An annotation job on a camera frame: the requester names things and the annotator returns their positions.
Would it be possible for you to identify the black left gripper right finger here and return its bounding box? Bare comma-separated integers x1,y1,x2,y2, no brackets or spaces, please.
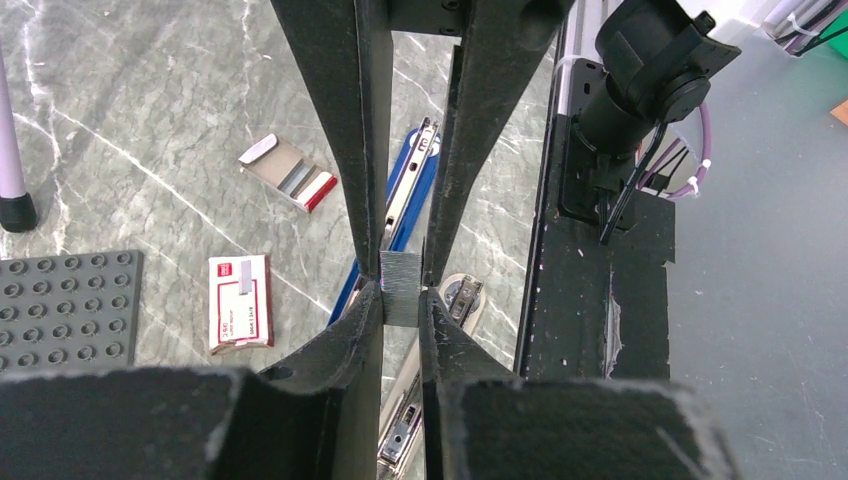
418,288,739,479

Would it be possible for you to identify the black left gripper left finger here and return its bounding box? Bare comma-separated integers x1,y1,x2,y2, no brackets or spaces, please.
1,282,383,479

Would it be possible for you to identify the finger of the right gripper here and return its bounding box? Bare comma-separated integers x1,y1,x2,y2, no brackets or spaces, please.
422,1,572,286
272,0,393,279

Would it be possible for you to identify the red white staple box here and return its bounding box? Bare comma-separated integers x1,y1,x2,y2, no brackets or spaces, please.
207,255,274,355

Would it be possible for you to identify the silver staple strip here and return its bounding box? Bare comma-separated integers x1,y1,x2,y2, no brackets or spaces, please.
381,251,422,328

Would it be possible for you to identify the right grey building baseplate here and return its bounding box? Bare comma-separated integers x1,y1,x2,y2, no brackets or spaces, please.
1,250,144,376

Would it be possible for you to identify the lavender music stand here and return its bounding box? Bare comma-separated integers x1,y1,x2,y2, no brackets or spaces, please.
1,58,38,233

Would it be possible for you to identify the black aluminium base frame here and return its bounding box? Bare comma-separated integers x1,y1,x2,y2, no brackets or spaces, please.
514,1,675,380

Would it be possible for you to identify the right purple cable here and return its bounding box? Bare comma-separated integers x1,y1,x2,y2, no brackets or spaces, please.
662,102,713,200

